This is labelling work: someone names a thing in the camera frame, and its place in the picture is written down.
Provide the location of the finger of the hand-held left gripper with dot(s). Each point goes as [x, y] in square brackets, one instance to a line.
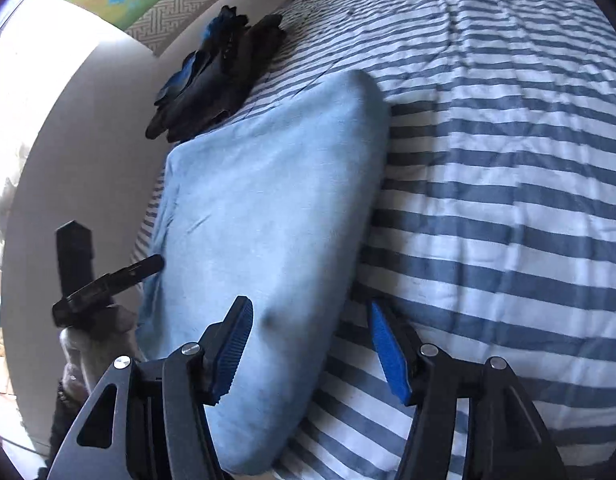
[73, 255]
[137, 269]

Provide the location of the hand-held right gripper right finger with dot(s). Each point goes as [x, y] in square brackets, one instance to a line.
[390, 355]

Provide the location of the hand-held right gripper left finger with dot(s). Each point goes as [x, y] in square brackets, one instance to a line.
[232, 345]

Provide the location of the light blue jeans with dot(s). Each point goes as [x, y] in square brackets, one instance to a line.
[268, 200]

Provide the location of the person's left forearm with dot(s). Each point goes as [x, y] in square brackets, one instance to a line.
[67, 410]

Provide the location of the blue white striped quilt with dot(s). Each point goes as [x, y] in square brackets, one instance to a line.
[488, 210]

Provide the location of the blue striped folded garment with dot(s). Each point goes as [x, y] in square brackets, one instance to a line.
[180, 77]

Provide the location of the black folded clothes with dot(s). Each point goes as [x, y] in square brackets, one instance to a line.
[232, 70]

